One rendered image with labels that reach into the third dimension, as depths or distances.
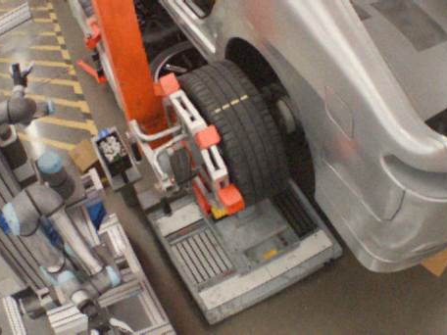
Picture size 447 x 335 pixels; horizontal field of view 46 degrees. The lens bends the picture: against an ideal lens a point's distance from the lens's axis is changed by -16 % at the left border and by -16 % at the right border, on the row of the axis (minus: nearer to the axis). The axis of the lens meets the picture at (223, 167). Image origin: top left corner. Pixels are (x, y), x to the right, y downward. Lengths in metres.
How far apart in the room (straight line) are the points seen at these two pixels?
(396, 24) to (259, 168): 1.17
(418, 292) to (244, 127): 1.48
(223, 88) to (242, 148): 0.26
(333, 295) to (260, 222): 0.60
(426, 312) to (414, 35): 1.56
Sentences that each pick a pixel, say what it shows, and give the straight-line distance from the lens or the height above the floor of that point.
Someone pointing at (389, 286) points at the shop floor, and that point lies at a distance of 3.29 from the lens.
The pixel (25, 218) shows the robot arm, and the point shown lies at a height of 1.42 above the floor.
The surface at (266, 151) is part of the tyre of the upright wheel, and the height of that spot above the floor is 1.01.
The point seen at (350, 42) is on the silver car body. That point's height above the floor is 1.71.
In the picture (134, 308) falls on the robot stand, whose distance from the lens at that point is 3.11.
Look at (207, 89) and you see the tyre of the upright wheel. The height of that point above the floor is 1.18.
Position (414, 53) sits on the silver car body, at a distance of 2.99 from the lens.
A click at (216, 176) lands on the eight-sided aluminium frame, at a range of 2.49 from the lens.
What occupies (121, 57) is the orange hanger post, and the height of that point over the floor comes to 1.23.
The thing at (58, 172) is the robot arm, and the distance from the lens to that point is 2.69.
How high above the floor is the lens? 2.96
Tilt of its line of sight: 52 degrees down
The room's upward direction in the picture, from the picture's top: 11 degrees counter-clockwise
